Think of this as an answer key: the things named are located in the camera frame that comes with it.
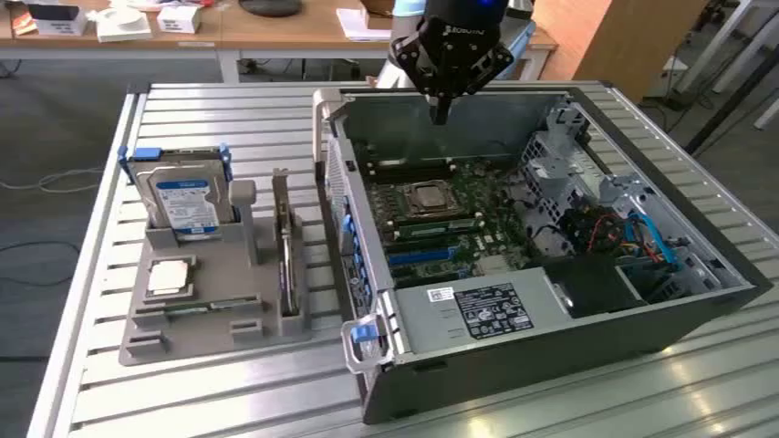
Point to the blue expansion slot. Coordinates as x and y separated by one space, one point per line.
420 257

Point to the grey parts rack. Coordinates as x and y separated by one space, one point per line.
219 283

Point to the grey power supply unit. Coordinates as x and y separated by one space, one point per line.
425 319

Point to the silver metal disk bay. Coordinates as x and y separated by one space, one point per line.
547 191
632 191

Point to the green RAM stick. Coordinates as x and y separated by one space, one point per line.
183 310
435 228

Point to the white paper stack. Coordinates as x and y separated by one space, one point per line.
361 29

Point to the black graphics card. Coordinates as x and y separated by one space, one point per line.
287 255

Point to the white and black cardboard box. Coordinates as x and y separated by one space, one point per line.
57 25

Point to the open black PC case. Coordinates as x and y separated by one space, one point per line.
517 378

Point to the white floor box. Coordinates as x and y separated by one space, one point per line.
673 75

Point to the hard disk with blue caddy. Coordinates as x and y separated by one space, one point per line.
183 201

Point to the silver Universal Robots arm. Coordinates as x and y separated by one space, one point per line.
389 75

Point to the silver CPU chip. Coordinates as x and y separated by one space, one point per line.
171 278

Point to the brown cardboard box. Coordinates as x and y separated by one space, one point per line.
377 7

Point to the CPU socket with metal frame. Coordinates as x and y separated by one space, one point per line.
428 197

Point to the white foam block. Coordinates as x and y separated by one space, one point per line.
121 27

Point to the black slanted pole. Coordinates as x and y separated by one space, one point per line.
732 91

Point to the white labelled box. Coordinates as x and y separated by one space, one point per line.
177 20

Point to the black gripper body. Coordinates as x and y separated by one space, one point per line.
463 41

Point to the red booklet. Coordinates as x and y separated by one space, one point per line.
24 23

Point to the wooden desk with white frame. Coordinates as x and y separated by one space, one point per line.
285 32
121 45

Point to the dark round dish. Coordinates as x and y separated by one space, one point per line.
268 7

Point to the wooden cabinet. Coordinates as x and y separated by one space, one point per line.
620 45

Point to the white table frame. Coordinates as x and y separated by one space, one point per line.
712 45

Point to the green motherboard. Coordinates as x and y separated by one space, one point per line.
487 228

